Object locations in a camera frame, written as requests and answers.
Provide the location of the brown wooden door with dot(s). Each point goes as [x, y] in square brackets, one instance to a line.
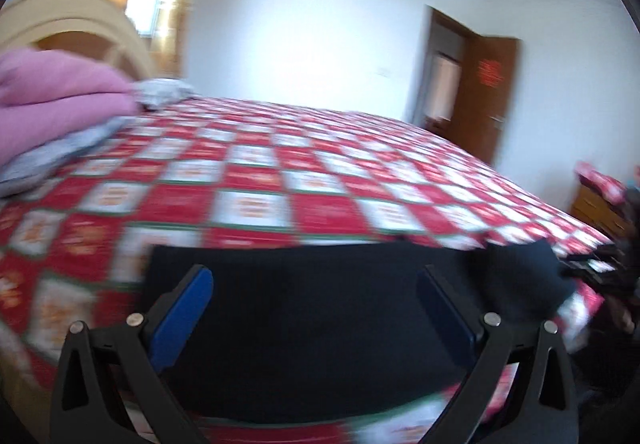
[487, 124]

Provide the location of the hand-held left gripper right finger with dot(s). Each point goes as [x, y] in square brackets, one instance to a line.
[442, 301]

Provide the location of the narrow yellow curtain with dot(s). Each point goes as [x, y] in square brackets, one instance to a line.
[182, 14]

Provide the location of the folded grey patterned blanket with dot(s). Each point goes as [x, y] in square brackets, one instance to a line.
[65, 149]

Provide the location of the brown door frame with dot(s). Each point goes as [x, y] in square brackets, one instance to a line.
[427, 54]

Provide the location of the red checkered printed bedsheet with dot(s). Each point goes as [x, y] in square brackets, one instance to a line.
[280, 164]

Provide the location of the red plaid cloth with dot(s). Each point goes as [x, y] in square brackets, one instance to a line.
[602, 184]

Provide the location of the black pants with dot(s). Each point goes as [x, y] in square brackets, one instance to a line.
[310, 324]

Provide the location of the wooden dresser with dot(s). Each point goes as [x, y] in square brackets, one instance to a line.
[595, 214]

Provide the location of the cream wooden headboard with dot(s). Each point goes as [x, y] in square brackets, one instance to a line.
[90, 12]

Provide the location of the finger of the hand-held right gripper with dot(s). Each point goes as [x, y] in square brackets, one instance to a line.
[587, 269]

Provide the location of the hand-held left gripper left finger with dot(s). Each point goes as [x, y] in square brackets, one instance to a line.
[187, 304]

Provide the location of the folded pink quilt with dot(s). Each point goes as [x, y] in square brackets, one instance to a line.
[55, 94]

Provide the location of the patterned pillow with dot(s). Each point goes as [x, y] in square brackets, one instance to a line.
[162, 92]

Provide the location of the red paper door decoration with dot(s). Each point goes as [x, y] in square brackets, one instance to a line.
[491, 73]

